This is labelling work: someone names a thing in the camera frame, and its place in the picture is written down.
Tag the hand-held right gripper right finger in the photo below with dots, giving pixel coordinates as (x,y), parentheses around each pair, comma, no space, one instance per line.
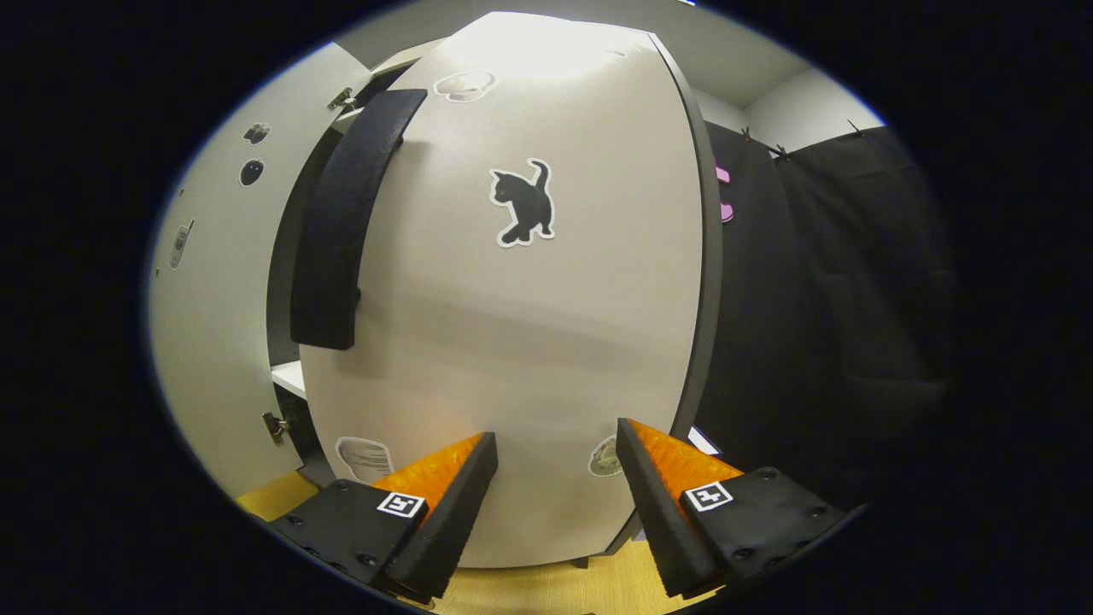
(662,530)

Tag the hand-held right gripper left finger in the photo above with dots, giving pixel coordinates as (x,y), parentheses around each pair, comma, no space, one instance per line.
(457,530)

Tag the white cabinet door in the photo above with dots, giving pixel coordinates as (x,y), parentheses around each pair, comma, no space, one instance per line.
(213,342)
(512,342)

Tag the metal door hinge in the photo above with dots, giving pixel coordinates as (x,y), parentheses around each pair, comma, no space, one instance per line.
(341,97)
(274,427)

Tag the white cabinet shelf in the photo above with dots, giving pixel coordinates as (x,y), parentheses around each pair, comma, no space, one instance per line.
(289,380)

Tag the black backdrop cloth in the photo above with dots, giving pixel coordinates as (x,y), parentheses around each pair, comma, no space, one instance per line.
(837,299)

